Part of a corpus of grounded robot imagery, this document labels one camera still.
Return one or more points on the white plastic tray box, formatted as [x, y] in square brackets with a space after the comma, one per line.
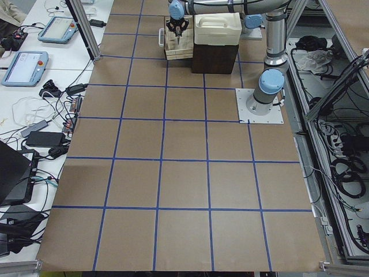
[220, 29]

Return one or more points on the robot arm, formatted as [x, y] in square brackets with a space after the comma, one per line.
[272, 79]

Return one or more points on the aluminium frame post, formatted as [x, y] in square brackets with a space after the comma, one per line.
[78, 13]

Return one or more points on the near teach pendant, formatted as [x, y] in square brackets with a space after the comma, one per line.
[26, 69]

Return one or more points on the dark wooden drawer box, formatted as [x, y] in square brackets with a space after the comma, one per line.
[203, 58]

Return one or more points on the teach pendant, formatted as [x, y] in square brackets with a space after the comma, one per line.
[59, 30]
[26, 69]

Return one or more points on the far teach pendant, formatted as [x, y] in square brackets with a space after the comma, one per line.
[59, 30]

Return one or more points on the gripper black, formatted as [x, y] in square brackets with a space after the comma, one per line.
[177, 30]

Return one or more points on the black laptop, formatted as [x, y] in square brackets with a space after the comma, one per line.
[17, 170]

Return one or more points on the grey orange scissors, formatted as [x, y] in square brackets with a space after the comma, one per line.
[179, 37]

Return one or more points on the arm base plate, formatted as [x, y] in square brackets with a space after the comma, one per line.
[250, 111]

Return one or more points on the white drawer handle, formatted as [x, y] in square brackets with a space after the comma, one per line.
[161, 37]

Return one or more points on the black power adapter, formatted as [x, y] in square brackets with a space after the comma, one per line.
[45, 139]

